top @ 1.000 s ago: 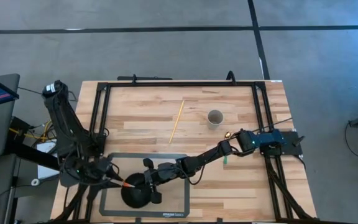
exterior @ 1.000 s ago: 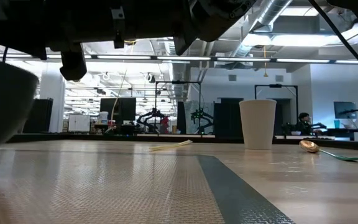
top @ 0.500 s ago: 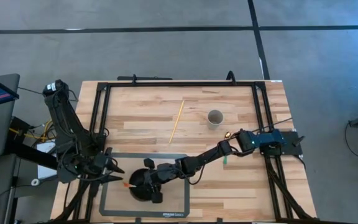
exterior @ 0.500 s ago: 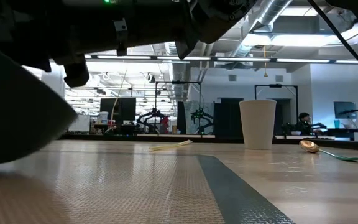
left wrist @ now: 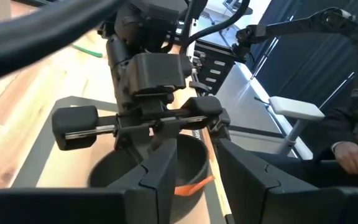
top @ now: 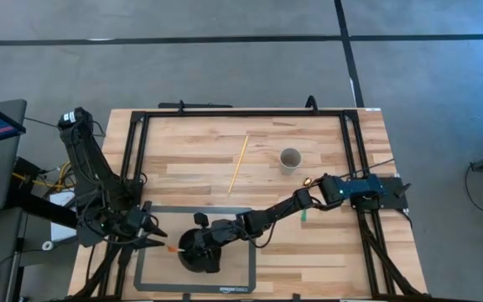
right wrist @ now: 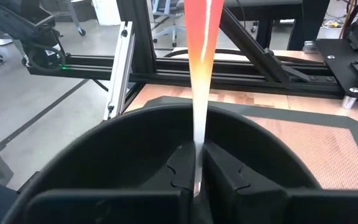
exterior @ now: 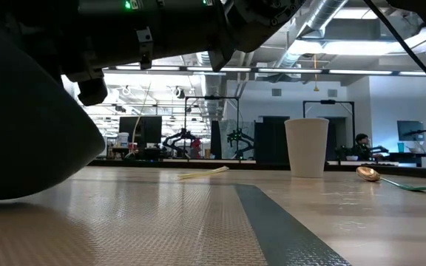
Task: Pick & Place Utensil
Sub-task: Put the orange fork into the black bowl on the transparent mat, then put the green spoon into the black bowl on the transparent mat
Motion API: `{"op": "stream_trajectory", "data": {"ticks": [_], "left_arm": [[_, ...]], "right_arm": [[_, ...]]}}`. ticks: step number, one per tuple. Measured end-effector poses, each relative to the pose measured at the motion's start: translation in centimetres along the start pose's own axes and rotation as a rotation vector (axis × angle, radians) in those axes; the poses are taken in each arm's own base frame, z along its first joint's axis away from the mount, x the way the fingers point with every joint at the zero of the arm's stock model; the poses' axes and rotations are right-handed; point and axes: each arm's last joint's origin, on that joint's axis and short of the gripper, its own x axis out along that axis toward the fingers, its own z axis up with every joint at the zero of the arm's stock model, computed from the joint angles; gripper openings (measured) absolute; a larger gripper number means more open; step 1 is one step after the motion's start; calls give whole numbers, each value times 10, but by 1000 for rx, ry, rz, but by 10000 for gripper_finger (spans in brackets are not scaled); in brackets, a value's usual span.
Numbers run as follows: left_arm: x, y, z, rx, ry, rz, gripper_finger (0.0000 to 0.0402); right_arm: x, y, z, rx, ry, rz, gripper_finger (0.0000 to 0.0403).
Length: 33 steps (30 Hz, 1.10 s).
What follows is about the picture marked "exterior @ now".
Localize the silver ribbed ventilation duct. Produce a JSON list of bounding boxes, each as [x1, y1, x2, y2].
[[196, 51, 223, 68]]

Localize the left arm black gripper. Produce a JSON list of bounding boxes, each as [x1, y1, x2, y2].
[[61, 20, 155, 107]]

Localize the black partition panel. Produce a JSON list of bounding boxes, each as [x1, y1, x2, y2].
[[254, 116, 291, 166]]

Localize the hanging yellow cable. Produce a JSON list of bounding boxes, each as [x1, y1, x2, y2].
[[130, 83, 153, 154]]

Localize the white ribbed paper cup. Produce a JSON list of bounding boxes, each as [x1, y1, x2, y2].
[[284, 117, 330, 179]]

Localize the gold spoon with green handle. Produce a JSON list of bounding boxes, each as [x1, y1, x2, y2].
[[356, 166, 426, 194]]

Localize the dark green bowl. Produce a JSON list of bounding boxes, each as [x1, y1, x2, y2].
[[0, 10, 107, 201]]

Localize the black table edge rail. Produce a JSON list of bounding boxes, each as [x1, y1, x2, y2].
[[87, 157, 426, 182]]

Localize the silver slanted ventilation duct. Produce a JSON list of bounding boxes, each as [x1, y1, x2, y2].
[[275, 0, 349, 69]]

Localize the wall mounted screen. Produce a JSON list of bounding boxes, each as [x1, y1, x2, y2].
[[396, 120, 426, 143]]

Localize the yellow hanging pendant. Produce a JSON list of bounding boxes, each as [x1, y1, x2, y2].
[[311, 54, 320, 93]]

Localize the beige woven placemat grey stripe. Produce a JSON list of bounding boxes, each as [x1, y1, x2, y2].
[[0, 179, 353, 266]]

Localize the white bucket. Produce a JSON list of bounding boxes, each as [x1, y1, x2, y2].
[[116, 132, 130, 149]]

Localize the red background object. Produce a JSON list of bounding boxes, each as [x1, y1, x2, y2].
[[190, 137, 203, 159]]

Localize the long ceiling light bar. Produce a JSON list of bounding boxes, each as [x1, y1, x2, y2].
[[104, 64, 426, 78]]

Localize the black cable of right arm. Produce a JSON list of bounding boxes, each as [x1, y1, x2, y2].
[[362, 0, 426, 102]]

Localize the black metal frame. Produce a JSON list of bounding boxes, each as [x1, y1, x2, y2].
[[183, 95, 240, 160], [302, 99, 356, 153]]

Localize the wooden chopsticks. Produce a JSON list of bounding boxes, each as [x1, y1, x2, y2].
[[177, 166, 231, 182]]

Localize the person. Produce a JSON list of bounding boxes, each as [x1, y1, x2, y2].
[[351, 133, 373, 162]]

